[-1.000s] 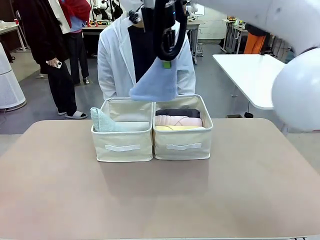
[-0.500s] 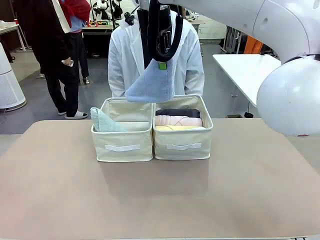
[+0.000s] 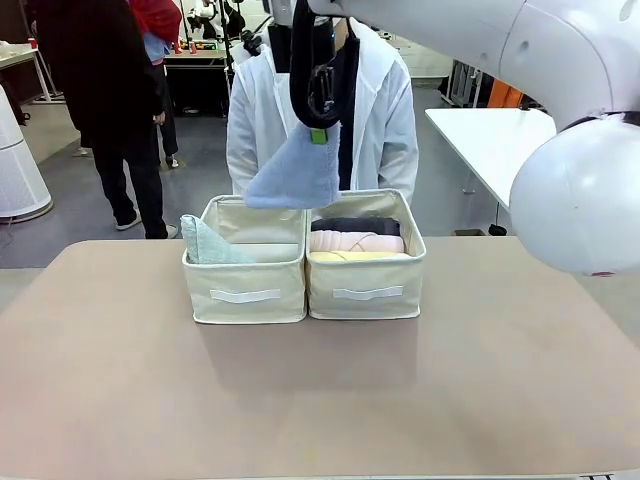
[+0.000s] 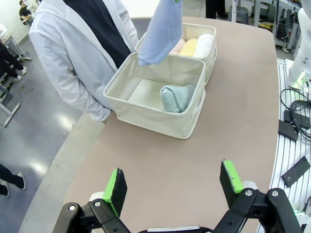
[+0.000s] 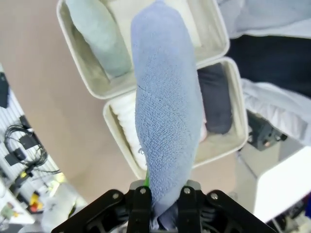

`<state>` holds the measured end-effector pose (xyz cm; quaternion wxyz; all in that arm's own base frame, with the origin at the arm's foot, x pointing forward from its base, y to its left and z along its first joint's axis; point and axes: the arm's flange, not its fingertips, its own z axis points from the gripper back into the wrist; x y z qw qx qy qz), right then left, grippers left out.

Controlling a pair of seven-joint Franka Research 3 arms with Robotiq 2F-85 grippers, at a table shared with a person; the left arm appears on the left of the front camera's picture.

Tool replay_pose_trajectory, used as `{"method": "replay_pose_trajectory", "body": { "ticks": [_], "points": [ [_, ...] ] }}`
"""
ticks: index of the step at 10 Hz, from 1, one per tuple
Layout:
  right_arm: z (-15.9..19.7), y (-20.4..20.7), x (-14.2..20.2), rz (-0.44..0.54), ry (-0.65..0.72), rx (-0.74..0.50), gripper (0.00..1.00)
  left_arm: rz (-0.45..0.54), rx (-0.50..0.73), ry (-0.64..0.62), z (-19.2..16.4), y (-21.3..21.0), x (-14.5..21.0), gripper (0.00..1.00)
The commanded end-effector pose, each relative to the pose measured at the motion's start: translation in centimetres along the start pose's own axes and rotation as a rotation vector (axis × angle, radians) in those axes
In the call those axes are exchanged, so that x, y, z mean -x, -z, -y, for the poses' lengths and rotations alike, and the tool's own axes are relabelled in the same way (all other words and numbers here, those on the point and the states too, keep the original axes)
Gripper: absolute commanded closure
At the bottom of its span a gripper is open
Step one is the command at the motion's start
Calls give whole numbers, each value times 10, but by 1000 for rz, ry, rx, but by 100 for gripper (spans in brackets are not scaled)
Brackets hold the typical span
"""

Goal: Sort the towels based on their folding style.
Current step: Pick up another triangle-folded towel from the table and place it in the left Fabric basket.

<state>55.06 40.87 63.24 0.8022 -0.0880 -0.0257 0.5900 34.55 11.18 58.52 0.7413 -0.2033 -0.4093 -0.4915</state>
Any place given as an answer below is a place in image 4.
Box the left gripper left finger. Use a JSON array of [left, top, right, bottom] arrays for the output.
[[58, 167, 137, 233]]

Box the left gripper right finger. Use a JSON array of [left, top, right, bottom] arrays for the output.
[[213, 159, 302, 233]]

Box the blue cone towel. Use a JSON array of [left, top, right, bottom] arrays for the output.
[[138, 0, 184, 67]]

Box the pink towel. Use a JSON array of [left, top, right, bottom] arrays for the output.
[[167, 38, 187, 55]]

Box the yellow towel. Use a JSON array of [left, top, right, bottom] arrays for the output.
[[178, 38, 199, 58]]

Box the white towel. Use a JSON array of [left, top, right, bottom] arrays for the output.
[[192, 33, 215, 59]]

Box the pale green cone towel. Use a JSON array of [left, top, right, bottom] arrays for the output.
[[159, 83, 197, 114]]

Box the person in dark clothes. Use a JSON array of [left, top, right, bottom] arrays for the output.
[[205, 0, 228, 19]]

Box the grey stool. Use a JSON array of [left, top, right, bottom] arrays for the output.
[[229, 4, 250, 25]]

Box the black flat plate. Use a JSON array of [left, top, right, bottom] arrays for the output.
[[280, 156, 311, 188]]

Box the beige fabric storage box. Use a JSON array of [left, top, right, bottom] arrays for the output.
[[134, 23, 218, 86], [103, 51, 207, 140]]

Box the black power adapter box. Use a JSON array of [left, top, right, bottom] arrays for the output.
[[277, 119, 298, 143]]

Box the person in white jacket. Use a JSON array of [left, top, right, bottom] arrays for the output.
[[28, 0, 140, 122]]

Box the seated person in black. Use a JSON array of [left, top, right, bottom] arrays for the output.
[[18, 0, 35, 22]]

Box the black cable bundle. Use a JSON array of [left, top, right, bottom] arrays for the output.
[[279, 88, 311, 142]]

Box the aluminium frame cart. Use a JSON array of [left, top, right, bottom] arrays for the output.
[[252, 0, 302, 52]]

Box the grey metal desk frame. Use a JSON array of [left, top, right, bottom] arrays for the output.
[[0, 23, 32, 127]]

